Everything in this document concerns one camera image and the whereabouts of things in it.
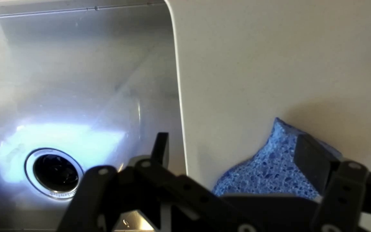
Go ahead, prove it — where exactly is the blue sponge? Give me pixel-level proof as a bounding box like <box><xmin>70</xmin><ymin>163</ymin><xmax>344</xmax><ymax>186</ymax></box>
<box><xmin>213</xmin><ymin>117</ymin><xmax>345</xmax><ymax>204</ymax></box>

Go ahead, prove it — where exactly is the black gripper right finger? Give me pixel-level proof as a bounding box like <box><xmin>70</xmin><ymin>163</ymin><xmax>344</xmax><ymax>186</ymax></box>
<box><xmin>294</xmin><ymin>133</ymin><xmax>371</xmax><ymax>232</ymax></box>

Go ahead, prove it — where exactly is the round sink drain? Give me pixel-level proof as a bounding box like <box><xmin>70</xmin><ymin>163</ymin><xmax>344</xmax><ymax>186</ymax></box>
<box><xmin>23</xmin><ymin>148</ymin><xmax>85</xmax><ymax>202</ymax></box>

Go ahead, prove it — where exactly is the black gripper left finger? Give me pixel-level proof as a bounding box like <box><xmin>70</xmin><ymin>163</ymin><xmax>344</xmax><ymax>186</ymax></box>
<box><xmin>55</xmin><ymin>132</ymin><xmax>247</xmax><ymax>232</ymax></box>

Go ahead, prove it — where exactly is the stainless steel sink basin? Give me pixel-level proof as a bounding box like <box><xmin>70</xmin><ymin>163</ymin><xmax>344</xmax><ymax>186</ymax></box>
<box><xmin>0</xmin><ymin>0</ymin><xmax>191</xmax><ymax>232</ymax></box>

